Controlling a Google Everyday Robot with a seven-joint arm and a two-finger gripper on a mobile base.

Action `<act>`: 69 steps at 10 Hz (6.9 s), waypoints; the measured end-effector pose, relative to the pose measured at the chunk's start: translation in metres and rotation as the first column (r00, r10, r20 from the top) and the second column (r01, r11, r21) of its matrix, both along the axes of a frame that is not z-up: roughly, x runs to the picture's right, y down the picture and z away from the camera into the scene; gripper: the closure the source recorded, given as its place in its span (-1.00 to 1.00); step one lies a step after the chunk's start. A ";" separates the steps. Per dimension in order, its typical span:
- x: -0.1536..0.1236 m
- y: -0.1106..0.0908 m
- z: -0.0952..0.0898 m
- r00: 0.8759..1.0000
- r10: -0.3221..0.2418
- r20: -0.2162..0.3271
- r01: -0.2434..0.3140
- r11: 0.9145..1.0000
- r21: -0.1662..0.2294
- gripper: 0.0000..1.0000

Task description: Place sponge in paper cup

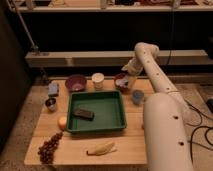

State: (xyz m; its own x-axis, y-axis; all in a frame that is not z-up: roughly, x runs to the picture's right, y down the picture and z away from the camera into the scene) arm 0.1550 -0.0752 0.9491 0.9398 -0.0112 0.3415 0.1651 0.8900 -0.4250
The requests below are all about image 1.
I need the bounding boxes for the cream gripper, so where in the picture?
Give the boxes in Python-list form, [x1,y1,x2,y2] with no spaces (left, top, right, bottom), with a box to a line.
[122,57,143,76]

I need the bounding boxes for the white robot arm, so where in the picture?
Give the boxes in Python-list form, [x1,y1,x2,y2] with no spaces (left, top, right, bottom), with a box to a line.
[122,42,194,171]

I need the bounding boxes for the blue cup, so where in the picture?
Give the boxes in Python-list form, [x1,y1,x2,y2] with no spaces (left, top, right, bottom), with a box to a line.
[132,90,144,105]

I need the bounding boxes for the white paper cup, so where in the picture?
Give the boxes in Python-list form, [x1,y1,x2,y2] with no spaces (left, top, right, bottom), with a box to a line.
[92,73,104,90]

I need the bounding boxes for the small metal cup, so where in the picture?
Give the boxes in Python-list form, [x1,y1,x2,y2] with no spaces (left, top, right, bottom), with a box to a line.
[45,98,56,112]

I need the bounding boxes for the brown bowl with cloth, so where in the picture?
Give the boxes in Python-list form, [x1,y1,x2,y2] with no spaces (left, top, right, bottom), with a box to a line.
[114,73,137,93]

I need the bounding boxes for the green plastic tray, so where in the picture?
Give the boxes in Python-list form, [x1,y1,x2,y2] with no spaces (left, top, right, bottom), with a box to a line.
[66,91,127,134]

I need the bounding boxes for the purple bowl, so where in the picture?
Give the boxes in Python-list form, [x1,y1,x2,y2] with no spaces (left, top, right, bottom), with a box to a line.
[65,74,87,92]

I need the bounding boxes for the dark rectangular block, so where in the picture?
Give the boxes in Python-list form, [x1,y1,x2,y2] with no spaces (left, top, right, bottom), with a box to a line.
[73,108,94,120]

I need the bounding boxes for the yellow banana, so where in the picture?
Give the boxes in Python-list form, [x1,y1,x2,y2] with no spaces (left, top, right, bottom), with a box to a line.
[86,142,116,156]

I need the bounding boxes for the yellow round fruit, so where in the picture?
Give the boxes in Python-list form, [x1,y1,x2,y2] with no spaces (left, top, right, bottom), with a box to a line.
[58,117,67,131]

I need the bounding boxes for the wooden board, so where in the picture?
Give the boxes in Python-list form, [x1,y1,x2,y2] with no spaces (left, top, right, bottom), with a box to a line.
[24,80,147,166]

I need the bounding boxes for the long metal beam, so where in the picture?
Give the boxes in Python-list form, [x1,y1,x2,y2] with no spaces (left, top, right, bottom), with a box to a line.
[25,50,213,68]

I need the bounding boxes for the metal stand pole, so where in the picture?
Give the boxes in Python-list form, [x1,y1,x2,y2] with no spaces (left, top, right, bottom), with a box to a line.
[11,0,49,56]

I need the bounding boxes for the bunch of red grapes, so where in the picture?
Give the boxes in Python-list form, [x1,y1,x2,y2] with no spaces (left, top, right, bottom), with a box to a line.
[38,132,63,164]

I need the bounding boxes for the black floor cables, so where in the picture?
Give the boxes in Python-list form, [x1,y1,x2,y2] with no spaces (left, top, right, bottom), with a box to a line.
[184,99,213,164]

